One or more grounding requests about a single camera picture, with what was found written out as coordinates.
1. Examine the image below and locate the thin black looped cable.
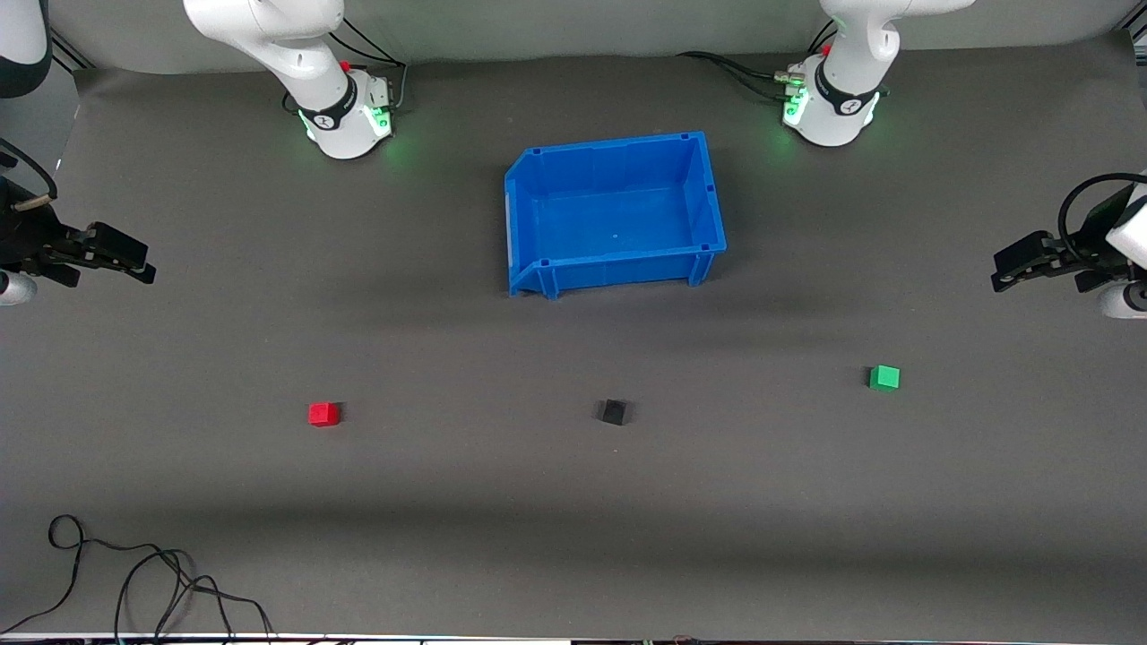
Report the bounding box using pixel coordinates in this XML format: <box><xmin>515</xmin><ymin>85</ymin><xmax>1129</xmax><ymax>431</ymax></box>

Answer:
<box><xmin>0</xmin><ymin>514</ymin><xmax>194</xmax><ymax>637</ymax></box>

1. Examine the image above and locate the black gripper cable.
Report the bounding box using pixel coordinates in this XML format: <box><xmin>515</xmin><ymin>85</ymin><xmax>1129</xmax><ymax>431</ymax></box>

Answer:
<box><xmin>1057</xmin><ymin>172</ymin><xmax>1147</xmax><ymax>262</ymax></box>
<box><xmin>0</xmin><ymin>137</ymin><xmax>60</xmax><ymax>203</ymax></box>

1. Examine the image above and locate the black arm base cable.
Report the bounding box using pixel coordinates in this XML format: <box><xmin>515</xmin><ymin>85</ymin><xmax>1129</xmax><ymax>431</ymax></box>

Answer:
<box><xmin>324</xmin><ymin>16</ymin><xmax>410</xmax><ymax>116</ymax></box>
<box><xmin>676</xmin><ymin>18</ymin><xmax>840</xmax><ymax>101</ymax></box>

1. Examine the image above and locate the black left arm base cable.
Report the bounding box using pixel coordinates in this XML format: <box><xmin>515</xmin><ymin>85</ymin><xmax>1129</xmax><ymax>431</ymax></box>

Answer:
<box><xmin>676</xmin><ymin>18</ymin><xmax>840</xmax><ymax>101</ymax></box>

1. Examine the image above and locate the dark gray table mat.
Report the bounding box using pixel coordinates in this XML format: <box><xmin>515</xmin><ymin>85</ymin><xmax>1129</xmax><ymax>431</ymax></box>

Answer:
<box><xmin>0</xmin><ymin>31</ymin><xmax>1147</xmax><ymax>642</ymax></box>

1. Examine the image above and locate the black right arm base cable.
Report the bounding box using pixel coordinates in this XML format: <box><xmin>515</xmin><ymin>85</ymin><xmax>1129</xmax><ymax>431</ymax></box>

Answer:
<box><xmin>324</xmin><ymin>16</ymin><xmax>410</xmax><ymax>116</ymax></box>

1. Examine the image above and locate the blue plastic storage bin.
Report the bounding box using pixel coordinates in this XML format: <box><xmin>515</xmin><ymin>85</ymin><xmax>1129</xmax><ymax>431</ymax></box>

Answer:
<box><xmin>504</xmin><ymin>131</ymin><xmax>728</xmax><ymax>300</ymax></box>

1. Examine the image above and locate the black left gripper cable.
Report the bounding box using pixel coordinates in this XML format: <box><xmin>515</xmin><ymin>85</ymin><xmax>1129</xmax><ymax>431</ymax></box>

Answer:
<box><xmin>1057</xmin><ymin>172</ymin><xmax>1147</xmax><ymax>262</ymax></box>

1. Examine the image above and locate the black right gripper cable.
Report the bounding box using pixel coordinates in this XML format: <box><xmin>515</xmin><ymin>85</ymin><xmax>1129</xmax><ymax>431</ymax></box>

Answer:
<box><xmin>0</xmin><ymin>137</ymin><xmax>60</xmax><ymax>203</ymax></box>

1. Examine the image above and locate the thin black tangled cable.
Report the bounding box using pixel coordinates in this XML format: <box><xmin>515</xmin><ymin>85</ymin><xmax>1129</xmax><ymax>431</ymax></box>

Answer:
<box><xmin>115</xmin><ymin>548</ymin><xmax>275</xmax><ymax>645</ymax></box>

